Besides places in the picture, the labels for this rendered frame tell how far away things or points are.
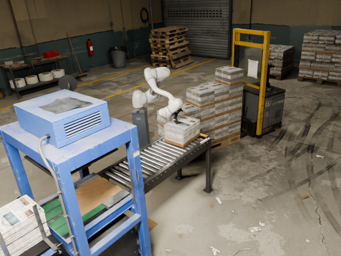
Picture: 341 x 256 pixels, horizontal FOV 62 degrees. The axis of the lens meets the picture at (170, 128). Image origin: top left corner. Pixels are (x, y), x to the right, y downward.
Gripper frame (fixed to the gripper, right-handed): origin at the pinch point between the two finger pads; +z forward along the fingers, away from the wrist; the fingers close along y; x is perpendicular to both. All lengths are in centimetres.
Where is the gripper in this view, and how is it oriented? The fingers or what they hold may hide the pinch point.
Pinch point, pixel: (182, 117)
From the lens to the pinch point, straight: 343.2
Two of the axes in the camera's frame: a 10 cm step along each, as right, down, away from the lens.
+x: 7.6, 2.4, -6.1
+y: -2.5, 9.7, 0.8
